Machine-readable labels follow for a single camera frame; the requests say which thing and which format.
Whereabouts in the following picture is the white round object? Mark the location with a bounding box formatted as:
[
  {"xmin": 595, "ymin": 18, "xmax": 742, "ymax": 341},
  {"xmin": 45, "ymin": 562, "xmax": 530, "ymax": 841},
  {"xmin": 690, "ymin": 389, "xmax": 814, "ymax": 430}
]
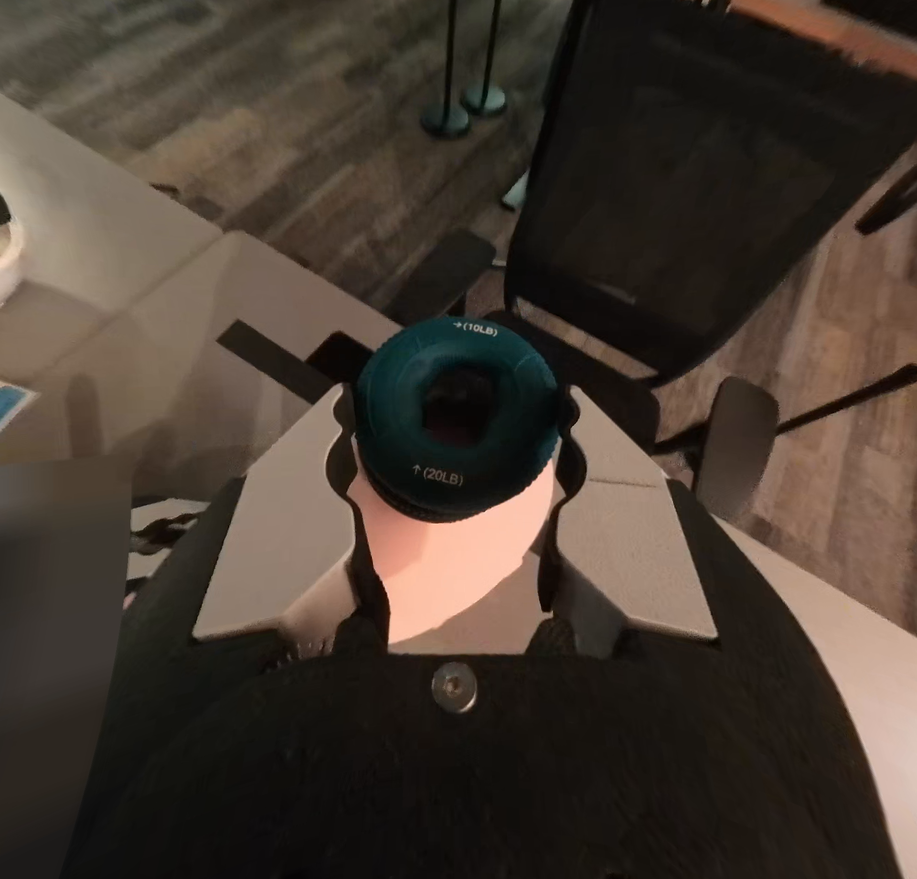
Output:
[{"xmin": 0, "ymin": 193, "xmax": 27, "ymax": 305}]

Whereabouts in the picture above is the black mesh office chair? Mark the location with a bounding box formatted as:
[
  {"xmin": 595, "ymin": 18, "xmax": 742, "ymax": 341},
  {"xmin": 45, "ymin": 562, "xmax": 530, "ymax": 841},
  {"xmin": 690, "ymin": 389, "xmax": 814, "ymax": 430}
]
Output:
[{"xmin": 393, "ymin": 0, "xmax": 917, "ymax": 529}]

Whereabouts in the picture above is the wooden desk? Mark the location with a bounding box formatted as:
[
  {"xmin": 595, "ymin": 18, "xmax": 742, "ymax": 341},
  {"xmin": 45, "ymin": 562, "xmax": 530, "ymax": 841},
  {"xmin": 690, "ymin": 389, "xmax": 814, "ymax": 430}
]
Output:
[{"xmin": 630, "ymin": 0, "xmax": 917, "ymax": 77}]

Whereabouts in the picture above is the teal rubber grip ring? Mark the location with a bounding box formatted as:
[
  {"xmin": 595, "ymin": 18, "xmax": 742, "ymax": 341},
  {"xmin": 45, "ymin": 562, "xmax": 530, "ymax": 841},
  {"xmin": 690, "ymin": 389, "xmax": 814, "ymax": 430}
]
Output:
[{"xmin": 354, "ymin": 318, "xmax": 561, "ymax": 523}]

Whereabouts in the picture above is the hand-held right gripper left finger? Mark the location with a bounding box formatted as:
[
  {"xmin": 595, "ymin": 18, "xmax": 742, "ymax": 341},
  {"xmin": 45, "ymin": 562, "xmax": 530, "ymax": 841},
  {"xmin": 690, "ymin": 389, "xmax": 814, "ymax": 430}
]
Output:
[{"xmin": 192, "ymin": 383, "xmax": 381, "ymax": 661}]

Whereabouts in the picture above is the blue printed card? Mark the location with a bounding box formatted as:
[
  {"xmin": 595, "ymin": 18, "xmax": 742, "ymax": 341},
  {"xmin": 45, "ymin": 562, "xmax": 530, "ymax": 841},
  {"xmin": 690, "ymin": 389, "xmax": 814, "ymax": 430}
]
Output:
[{"xmin": 0, "ymin": 383, "xmax": 40, "ymax": 434}]

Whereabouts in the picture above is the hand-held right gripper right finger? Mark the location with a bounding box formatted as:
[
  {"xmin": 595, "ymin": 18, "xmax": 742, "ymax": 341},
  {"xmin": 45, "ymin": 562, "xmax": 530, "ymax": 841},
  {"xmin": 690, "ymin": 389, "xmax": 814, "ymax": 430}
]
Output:
[{"xmin": 539, "ymin": 383, "xmax": 719, "ymax": 656}]

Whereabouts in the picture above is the black floor stand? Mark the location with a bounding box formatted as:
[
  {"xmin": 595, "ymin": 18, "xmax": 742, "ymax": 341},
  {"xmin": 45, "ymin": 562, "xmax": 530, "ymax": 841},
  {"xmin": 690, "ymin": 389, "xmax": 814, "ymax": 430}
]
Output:
[
  {"xmin": 462, "ymin": 0, "xmax": 510, "ymax": 118},
  {"xmin": 420, "ymin": 0, "xmax": 474, "ymax": 139}
]

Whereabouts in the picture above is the black tape strip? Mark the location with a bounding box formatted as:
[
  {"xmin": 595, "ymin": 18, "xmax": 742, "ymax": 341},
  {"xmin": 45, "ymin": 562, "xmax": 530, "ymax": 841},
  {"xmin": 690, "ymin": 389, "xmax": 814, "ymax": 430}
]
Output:
[{"xmin": 216, "ymin": 320, "xmax": 338, "ymax": 404}]

